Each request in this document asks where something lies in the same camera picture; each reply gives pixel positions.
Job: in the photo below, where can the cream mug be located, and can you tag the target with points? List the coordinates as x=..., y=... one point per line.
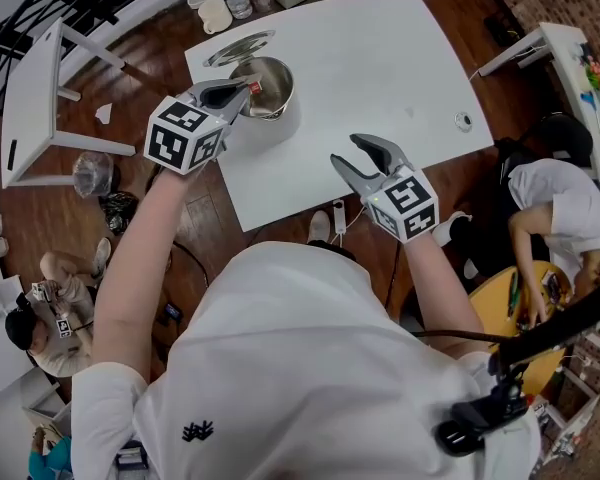
x=214, y=17

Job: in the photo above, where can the black chest camera mount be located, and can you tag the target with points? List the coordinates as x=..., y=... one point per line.
x=485, y=408

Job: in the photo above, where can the white table with clutter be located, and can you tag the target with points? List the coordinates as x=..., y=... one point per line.
x=570, y=58

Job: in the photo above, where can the white side table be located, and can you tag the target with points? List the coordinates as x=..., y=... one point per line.
x=30, y=108

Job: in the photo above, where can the black plastic bag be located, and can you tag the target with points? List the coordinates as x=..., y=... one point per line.
x=117, y=212

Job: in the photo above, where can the red tea bag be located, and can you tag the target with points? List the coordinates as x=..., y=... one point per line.
x=254, y=87

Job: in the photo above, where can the white paper scrap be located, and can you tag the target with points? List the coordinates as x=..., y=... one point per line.
x=103, y=113

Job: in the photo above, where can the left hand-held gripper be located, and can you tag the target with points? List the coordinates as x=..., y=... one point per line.
x=180, y=138

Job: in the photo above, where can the person's white shoe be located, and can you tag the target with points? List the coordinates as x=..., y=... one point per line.
x=319, y=225

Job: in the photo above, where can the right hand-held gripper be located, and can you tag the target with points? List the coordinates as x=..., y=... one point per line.
x=405, y=205

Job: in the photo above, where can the round yellow table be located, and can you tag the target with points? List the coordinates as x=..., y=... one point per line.
x=495, y=298

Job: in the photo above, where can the person's right forearm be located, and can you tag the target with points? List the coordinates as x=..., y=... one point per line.
x=440, y=288

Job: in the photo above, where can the white power strip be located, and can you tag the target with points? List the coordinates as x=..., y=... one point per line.
x=339, y=215

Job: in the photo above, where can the steel teapot lid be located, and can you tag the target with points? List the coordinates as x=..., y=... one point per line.
x=240, y=48

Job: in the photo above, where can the clear plastic bag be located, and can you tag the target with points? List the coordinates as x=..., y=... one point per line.
x=92, y=174

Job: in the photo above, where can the black floor socket box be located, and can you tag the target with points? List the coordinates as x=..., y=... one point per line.
x=501, y=30

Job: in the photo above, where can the stainless steel teapot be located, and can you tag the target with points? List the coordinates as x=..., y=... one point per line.
x=272, y=90

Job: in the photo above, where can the person's left forearm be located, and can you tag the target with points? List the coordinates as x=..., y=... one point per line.
x=140, y=268

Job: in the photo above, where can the black phone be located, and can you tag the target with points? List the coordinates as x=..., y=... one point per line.
x=173, y=311

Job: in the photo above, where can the person's white shirt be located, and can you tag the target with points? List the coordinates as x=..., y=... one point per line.
x=300, y=368

